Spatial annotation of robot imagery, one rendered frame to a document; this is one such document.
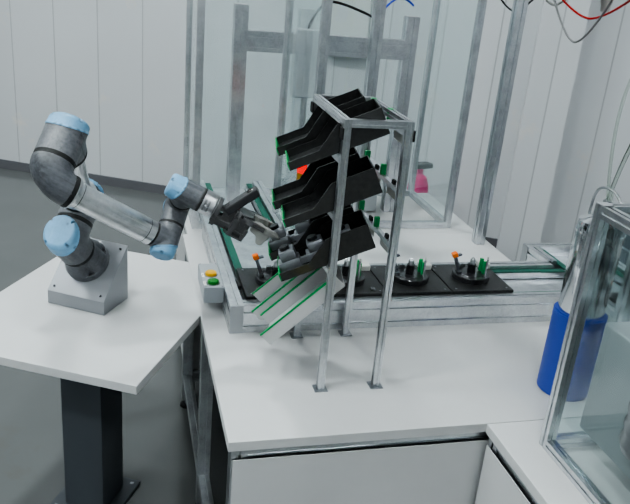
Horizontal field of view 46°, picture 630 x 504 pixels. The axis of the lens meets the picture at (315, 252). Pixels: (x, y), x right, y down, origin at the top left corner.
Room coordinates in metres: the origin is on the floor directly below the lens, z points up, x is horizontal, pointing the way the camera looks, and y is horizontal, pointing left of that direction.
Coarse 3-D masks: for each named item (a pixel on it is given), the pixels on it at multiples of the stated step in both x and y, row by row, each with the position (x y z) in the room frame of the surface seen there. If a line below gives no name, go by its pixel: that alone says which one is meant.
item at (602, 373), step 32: (608, 224) 1.68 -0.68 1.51; (608, 256) 1.65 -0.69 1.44; (608, 288) 1.63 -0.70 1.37; (608, 320) 1.60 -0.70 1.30; (576, 352) 1.68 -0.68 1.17; (608, 352) 1.57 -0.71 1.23; (576, 384) 1.65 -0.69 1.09; (608, 384) 1.55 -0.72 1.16; (576, 416) 1.62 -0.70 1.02; (608, 416) 1.52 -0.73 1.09; (576, 448) 1.59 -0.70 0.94; (608, 448) 1.49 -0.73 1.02; (608, 480) 1.47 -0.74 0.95
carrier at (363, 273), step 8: (344, 264) 2.45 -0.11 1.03; (360, 264) 2.41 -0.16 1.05; (368, 264) 2.57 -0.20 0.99; (344, 272) 2.44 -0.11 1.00; (360, 272) 2.45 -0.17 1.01; (368, 272) 2.54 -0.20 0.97; (344, 280) 2.41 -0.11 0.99; (360, 280) 2.42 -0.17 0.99; (368, 280) 2.47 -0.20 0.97; (376, 280) 2.47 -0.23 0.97; (344, 288) 2.38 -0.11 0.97; (360, 288) 2.39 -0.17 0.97; (368, 288) 2.40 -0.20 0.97; (376, 288) 2.40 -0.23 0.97; (336, 296) 2.32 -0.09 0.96; (344, 296) 2.33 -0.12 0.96; (360, 296) 2.35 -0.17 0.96
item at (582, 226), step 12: (612, 192) 2.01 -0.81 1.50; (588, 216) 2.03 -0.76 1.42; (576, 228) 2.02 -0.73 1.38; (588, 228) 1.98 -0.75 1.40; (576, 240) 2.01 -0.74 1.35; (576, 252) 2.00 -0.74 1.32; (576, 264) 1.99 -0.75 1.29; (564, 276) 2.04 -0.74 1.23; (576, 276) 1.98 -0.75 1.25; (564, 288) 2.01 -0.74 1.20; (564, 300) 2.00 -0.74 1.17; (564, 312) 1.99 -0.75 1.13
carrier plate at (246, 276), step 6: (240, 270) 2.45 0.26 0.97; (246, 270) 2.46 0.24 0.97; (252, 270) 2.46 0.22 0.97; (240, 276) 2.40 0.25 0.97; (246, 276) 2.40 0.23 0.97; (252, 276) 2.41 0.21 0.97; (240, 282) 2.37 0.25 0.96; (246, 282) 2.35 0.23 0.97; (252, 282) 2.36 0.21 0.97; (246, 288) 2.30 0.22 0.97; (252, 288) 2.31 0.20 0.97; (246, 294) 2.26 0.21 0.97; (252, 294) 2.26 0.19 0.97
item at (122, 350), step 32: (128, 256) 2.74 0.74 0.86; (32, 288) 2.38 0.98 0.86; (128, 288) 2.45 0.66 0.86; (160, 288) 2.47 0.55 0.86; (192, 288) 2.50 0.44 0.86; (0, 320) 2.12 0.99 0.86; (32, 320) 2.14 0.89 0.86; (64, 320) 2.16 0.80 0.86; (96, 320) 2.18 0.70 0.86; (128, 320) 2.20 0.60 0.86; (160, 320) 2.23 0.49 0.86; (192, 320) 2.25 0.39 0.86; (0, 352) 1.93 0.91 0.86; (32, 352) 1.95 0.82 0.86; (64, 352) 1.96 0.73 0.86; (96, 352) 1.98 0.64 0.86; (128, 352) 2.00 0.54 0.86; (160, 352) 2.02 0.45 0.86; (96, 384) 1.84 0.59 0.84; (128, 384) 1.82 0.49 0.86
